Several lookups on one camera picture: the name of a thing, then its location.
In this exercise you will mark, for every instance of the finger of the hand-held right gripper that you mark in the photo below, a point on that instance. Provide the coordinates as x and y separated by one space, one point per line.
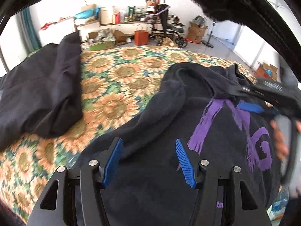
249 107
249 89

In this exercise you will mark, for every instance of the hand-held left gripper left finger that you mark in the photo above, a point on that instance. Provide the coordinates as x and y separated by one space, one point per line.
112 162

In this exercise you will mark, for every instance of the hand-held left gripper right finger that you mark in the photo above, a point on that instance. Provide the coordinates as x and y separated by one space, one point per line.
185 164

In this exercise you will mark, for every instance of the black sweatshirt with purple print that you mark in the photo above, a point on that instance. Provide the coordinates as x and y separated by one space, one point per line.
152 127

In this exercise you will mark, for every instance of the black thin garment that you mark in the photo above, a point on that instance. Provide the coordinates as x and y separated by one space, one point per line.
40 91

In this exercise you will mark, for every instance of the person's right hand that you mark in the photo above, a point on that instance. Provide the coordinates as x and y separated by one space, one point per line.
281 143

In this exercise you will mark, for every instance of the black standing fan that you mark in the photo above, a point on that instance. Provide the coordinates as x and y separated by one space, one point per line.
208 44

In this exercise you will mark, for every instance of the stacked cardboard boxes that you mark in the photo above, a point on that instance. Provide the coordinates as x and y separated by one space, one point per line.
195 34

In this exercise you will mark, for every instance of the sunflower print blanket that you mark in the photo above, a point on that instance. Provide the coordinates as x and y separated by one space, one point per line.
117 80

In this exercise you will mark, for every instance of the grey fan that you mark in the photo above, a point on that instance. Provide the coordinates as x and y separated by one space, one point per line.
201 19

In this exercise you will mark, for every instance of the black stroller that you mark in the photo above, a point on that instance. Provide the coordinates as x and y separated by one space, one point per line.
175 29

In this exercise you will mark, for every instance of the green basket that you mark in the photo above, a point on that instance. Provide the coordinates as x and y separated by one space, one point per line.
101 46

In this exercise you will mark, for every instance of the orange paper bag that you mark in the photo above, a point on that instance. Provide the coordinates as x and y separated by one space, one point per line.
141 37

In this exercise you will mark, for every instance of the open brown cardboard box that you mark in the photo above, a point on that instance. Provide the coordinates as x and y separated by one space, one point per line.
120 37

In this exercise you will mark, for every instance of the white low shelf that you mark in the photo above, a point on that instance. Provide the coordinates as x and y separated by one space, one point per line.
130 29

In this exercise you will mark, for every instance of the group of jars and bottles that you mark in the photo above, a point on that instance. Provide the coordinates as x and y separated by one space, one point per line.
134 15

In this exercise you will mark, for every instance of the teal bag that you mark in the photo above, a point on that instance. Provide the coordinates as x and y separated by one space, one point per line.
87 14

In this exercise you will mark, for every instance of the teal curtain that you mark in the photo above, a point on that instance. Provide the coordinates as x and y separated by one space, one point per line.
31 30

